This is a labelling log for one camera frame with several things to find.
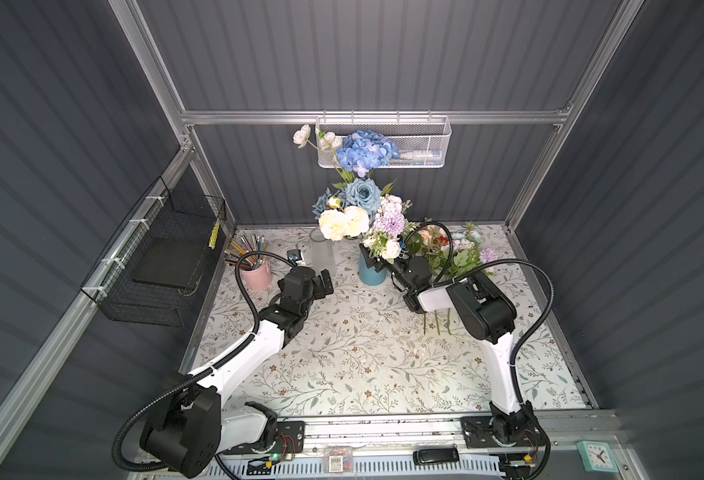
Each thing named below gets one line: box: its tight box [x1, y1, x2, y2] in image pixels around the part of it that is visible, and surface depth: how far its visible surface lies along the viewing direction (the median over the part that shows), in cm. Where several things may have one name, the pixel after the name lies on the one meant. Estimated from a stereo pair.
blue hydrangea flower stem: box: [336, 130, 400, 178], surface depth 75 cm
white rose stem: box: [293, 124, 348, 183], surface depth 82 cm
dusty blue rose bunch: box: [312, 177, 382, 221], surface depth 74 cm
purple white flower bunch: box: [362, 194, 418, 262], surface depth 78 cm
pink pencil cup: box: [241, 260, 272, 290], surface depth 97 cm
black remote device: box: [412, 444, 459, 465], surface depth 71 cm
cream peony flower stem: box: [318, 196, 370, 241], surface depth 71 cm
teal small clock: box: [576, 440, 619, 473], surface depth 71 cm
